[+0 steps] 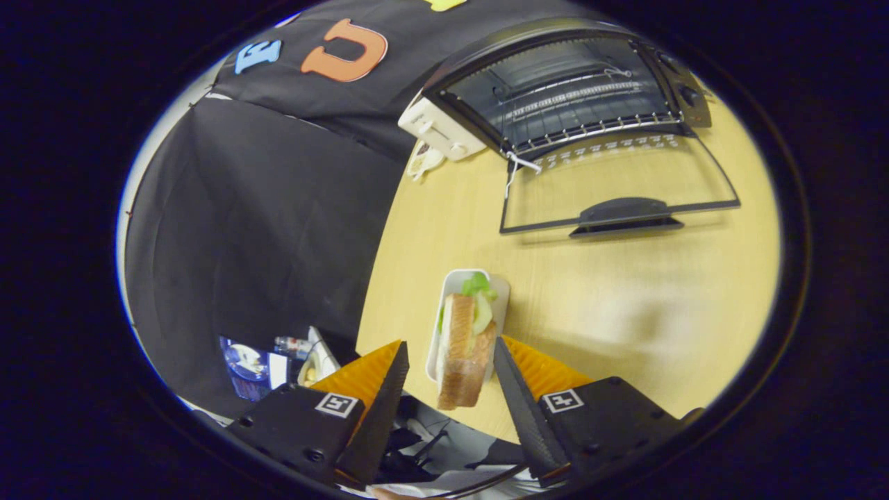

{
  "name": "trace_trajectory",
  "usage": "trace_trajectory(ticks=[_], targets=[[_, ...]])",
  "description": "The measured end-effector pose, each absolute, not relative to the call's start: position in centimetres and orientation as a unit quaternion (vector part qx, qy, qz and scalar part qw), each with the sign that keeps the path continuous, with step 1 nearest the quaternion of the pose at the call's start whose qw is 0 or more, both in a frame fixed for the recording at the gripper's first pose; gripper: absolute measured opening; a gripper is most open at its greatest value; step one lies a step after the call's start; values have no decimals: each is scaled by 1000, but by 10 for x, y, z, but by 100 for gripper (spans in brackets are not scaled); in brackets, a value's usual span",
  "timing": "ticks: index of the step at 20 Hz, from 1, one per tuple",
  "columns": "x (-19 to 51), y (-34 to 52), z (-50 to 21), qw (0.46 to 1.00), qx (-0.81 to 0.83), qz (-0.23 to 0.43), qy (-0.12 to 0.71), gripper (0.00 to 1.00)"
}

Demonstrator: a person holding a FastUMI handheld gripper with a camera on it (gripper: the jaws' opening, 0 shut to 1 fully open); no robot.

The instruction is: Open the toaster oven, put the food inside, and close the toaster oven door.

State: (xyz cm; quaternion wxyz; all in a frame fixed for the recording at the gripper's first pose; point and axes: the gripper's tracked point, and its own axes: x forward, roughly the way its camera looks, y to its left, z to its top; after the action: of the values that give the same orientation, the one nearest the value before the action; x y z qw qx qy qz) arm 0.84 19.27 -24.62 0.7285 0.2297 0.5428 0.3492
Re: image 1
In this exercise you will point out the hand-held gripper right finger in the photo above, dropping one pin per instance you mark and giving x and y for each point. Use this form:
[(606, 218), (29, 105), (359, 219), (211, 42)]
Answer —
[(531, 423)]

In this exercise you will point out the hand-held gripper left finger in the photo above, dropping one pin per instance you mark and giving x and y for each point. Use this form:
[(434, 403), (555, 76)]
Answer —
[(385, 417)]

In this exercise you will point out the lettuce sandwich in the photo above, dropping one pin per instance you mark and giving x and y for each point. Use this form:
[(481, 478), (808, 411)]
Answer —
[(462, 354)]

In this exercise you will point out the black toaster oven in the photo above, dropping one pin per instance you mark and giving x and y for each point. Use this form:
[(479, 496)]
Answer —
[(625, 212)]

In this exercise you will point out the white pop-up toaster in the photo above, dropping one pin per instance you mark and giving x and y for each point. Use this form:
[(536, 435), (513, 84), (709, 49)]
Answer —
[(437, 128)]

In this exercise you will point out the small clear bottle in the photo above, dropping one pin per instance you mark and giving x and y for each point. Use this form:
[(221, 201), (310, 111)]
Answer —
[(292, 344)]

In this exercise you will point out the blue printed box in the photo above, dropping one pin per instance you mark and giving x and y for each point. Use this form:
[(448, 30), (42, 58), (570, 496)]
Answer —
[(246, 368)]

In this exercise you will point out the white rectangular tray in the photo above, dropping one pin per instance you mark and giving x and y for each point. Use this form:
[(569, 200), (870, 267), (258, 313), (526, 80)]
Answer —
[(455, 280)]

